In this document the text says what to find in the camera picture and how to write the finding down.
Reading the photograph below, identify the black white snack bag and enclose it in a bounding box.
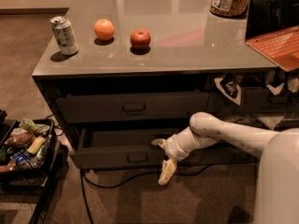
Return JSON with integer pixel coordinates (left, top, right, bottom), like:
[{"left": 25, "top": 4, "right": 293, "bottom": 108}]
[{"left": 214, "top": 74, "right": 241, "bottom": 105}]

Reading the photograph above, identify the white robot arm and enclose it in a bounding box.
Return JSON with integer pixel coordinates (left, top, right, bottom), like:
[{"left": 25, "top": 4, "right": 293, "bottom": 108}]
[{"left": 152, "top": 112, "right": 299, "bottom": 224}]

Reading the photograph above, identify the black bin of groceries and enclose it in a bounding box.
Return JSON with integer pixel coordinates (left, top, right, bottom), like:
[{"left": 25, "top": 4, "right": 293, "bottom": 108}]
[{"left": 0, "top": 119, "right": 57, "bottom": 184}]

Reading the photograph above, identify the green bag in bin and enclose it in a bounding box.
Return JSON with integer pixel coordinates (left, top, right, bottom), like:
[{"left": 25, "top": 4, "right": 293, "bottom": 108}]
[{"left": 19, "top": 118, "right": 50, "bottom": 135}]

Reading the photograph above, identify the large jar of nuts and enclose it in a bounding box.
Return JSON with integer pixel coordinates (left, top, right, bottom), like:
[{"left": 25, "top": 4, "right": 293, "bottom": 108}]
[{"left": 210, "top": 0, "right": 249, "bottom": 18}]

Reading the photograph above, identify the brown snack bag in bin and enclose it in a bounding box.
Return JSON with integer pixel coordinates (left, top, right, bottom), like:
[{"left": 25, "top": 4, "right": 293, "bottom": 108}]
[{"left": 5, "top": 133, "right": 35, "bottom": 148}]

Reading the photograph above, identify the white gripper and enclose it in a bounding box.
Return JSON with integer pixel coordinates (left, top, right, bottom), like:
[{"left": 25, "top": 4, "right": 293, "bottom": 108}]
[{"left": 151, "top": 134, "right": 189, "bottom": 186}]

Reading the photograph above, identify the yellow sponge in bin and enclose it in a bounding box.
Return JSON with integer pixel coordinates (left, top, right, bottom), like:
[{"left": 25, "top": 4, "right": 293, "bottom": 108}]
[{"left": 27, "top": 136, "right": 46, "bottom": 155}]

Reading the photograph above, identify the red apple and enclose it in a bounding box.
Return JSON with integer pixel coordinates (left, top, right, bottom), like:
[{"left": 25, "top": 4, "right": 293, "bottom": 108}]
[{"left": 130, "top": 29, "right": 151, "bottom": 49}]

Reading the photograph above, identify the orange fruit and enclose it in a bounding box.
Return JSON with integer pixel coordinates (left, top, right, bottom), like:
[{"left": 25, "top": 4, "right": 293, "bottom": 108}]
[{"left": 94, "top": 19, "right": 115, "bottom": 41}]

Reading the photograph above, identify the orange laptop keyboard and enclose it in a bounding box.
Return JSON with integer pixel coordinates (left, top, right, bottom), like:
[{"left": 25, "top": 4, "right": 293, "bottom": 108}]
[{"left": 245, "top": 25, "right": 299, "bottom": 72}]

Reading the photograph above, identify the white green soda can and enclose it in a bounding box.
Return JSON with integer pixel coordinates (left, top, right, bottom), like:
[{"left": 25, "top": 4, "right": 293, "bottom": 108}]
[{"left": 50, "top": 16, "right": 78, "bottom": 56}]

